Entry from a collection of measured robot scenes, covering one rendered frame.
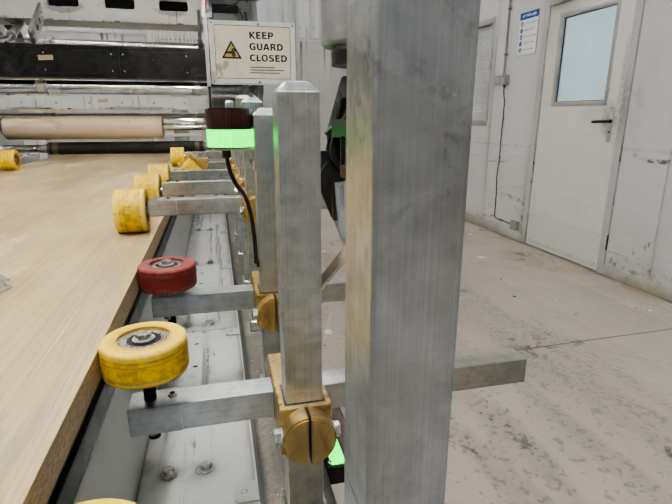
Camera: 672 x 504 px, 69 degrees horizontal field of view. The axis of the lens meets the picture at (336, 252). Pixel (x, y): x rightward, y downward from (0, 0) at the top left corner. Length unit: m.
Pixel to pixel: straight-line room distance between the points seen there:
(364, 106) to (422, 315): 0.08
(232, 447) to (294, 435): 0.36
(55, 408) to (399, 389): 0.30
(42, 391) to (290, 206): 0.25
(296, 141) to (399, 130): 0.25
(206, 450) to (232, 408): 0.30
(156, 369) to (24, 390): 0.10
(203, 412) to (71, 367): 0.13
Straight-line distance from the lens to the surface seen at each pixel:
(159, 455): 0.84
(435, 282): 0.18
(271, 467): 0.65
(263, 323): 0.69
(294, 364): 0.46
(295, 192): 0.41
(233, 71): 2.95
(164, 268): 0.72
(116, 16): 3.32
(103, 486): 0.60
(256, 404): 0.53
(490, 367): 0.60
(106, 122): 3.03
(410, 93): 0.17
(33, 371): 0.50
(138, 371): 0.48
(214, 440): 0.84
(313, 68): 9.61
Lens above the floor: 1.11
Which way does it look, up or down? 16 degrees down
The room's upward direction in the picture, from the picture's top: straight up
